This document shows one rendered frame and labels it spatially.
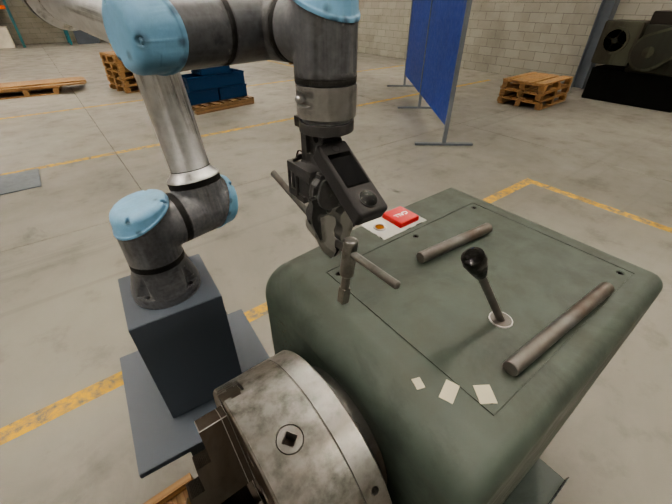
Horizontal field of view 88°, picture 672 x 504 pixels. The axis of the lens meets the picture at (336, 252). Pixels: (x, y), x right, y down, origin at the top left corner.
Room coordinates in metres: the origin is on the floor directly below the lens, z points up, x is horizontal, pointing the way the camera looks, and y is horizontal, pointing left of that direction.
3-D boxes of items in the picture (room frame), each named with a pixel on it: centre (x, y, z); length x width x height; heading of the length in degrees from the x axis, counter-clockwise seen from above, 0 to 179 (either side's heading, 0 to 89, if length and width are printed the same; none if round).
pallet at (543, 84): (7.43, -3.91, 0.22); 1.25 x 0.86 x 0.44; 130
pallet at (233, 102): (7.13, 2.31, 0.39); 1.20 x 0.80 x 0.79; 135
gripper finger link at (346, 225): (0.48, 0.00, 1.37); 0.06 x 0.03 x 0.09; 37
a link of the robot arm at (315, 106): (0.46, 0.01, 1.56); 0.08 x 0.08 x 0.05
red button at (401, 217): (0.69, -0.15, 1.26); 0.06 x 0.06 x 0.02; 37
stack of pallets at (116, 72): (8.86, 4.45, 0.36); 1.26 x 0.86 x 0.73; 139
